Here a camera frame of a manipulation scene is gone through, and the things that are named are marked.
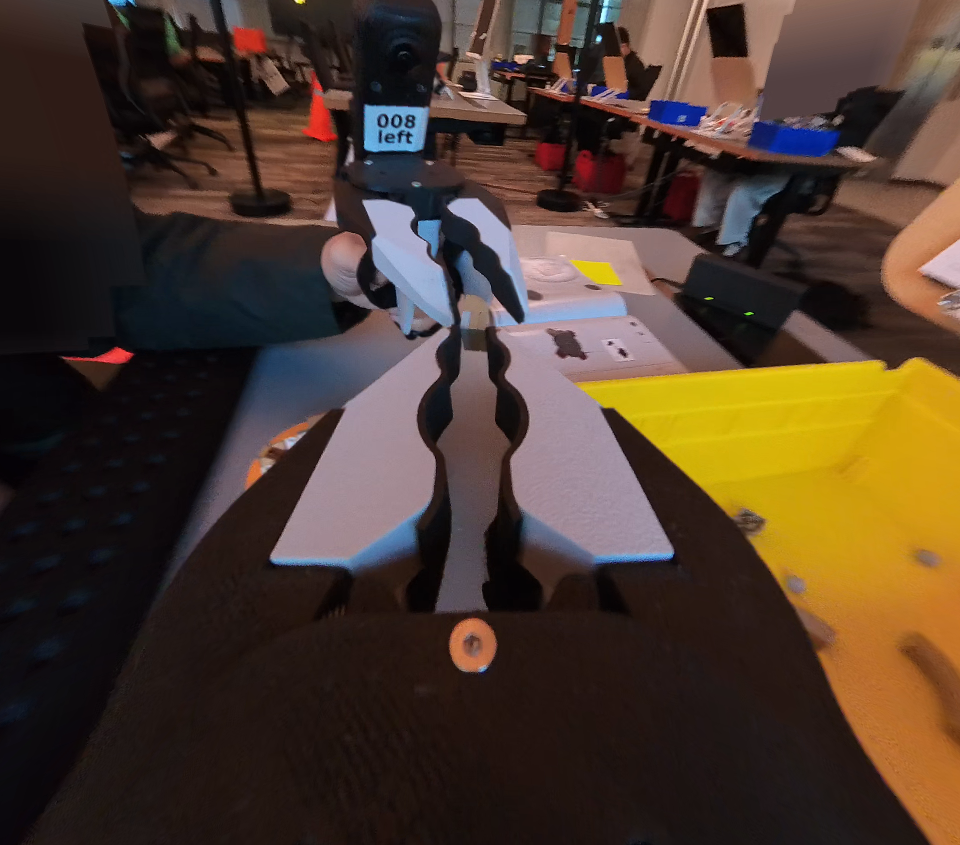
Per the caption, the orange traffic cone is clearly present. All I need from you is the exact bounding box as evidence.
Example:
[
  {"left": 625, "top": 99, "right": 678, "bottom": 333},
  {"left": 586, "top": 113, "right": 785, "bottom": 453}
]
[{"left": 302, "top": 71, "right": 339, "bottom": 143}]

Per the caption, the long wooden table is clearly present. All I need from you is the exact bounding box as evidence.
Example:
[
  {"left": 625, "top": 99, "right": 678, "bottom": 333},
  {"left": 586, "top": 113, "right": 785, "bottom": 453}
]
[{"left": 528, "top": 86, "right": 879, "bottom": 171}]

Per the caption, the person's left hand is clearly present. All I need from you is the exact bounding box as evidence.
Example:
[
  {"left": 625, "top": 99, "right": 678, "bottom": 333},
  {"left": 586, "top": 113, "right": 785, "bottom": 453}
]
[{"left": 321, "top": 232, "right": 376, "bottom": 310}]

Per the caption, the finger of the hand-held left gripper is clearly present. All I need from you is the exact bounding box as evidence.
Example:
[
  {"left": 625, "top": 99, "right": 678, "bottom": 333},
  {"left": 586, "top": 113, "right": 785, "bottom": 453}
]
[
  {"left": 441, "top": 197, "right": 528, "bottom": 327},
  {"left": 362, "top": 198, "right": 459, "bottom": 330}
]

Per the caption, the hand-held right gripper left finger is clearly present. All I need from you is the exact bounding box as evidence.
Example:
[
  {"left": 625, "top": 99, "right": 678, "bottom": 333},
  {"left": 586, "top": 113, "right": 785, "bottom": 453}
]
[{"left": 268, "top": 326, "right": 462, "bottom": 612}]

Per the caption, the black electronic box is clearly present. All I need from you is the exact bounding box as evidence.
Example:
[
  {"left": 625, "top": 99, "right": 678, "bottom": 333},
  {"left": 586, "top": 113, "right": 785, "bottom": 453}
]
[{"left": 678, "top": 252, "right": 807, "bottom": 366}]

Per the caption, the small tan brick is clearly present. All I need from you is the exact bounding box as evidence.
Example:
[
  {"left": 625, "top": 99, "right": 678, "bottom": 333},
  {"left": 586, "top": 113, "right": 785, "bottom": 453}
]
[{"left": 459, "top": 293, "right": 492, "bottom": 353}]

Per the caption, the white paper sheet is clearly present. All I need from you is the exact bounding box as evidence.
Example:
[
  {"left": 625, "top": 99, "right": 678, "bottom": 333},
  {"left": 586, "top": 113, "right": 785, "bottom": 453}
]
[{"left": 543, "top": 230, "right": 657, "bottom": 297}]

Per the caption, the black office chair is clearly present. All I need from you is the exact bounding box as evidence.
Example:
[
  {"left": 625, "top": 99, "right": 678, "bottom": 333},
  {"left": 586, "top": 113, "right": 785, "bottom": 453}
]
[
  {"left": 750, "top": 170, "right": 841, "bottom": 261},
  {"left": 112, "top": 5, "right": 235, "bottom": 186}
]

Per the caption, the round toy brick model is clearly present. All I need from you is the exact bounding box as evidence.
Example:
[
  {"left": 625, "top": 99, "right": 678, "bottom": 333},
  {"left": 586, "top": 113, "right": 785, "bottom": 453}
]
[{"left": 246, "top": 412, "right": 331, "bottom": 492}]

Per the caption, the blue plastic bin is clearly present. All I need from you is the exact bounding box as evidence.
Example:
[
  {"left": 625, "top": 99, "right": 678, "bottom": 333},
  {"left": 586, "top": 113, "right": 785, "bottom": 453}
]
[
  {"left": 648, "top": 100, "right": 708, "bottom": 128},
  {"left": 748, "top": 121, "right": 841, "bottom": 156}
]

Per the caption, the white frame stand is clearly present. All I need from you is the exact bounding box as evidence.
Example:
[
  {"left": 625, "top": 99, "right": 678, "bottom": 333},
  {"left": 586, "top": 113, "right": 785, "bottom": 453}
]
[{"left": 468, "top": 31, "right": 494, "bottom": 96}]

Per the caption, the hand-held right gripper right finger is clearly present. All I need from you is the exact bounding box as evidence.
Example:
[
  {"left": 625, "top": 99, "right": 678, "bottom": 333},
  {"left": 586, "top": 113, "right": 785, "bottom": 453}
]
[{"left": 482, "top": 326, "right": 676, "bottom": 612}]

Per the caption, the grey desk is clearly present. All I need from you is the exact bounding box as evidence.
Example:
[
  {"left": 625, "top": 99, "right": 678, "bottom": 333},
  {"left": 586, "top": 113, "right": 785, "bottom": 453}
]
[{"left": 168, "top": 222, "right": 875, "bottom": 617}]

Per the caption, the grey background table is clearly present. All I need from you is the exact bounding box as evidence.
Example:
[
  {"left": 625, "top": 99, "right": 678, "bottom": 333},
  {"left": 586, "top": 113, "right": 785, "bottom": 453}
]
[{"left": 324, "top": 83, "right": 528, "bottom": 145}]

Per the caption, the instruction booklet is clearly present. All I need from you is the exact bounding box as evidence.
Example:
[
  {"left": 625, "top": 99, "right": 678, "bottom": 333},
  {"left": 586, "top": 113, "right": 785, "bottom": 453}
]
[{"left": 498, "top": 252, "right": 687, "bottom": 381}]

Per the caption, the round wooden table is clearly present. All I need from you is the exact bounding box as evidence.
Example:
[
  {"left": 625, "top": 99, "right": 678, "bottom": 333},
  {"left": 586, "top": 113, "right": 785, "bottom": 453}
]
[{"left": 881, "top": 185, "right": 960, "bottom": 336}]

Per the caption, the person's left forearm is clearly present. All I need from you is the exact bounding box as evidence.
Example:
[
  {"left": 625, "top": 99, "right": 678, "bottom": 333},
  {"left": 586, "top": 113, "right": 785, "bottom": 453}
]
[{"left": 112, "top": 207, "right": 372, "bottom": 351}]

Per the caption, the black display screen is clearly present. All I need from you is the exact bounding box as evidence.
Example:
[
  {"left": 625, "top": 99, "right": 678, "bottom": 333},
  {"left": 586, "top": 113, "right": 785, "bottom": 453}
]
[{"left": 262, "top": 0, "right": 358, "bottom": 36}]

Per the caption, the black metal pole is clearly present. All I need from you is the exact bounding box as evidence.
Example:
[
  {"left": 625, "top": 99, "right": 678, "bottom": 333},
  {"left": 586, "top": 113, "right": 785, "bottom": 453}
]
[
  {"left": 536, "top": 0, "right": 624, "bottom": 213},
  {"left": 182, "top": 0, "right": 294, "bottom": 218}
]

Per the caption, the black perforated pad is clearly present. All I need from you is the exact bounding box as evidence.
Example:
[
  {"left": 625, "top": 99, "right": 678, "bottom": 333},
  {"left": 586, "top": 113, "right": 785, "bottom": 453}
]
[{"left": 0, "top": 346, "right": 260, "bottom": 839}]

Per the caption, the yellow plastic bin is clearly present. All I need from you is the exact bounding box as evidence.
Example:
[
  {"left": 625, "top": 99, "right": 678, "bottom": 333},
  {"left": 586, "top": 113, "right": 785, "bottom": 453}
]
[{"left": 577, "top": 357, "right": 960, "bottom": 845}]

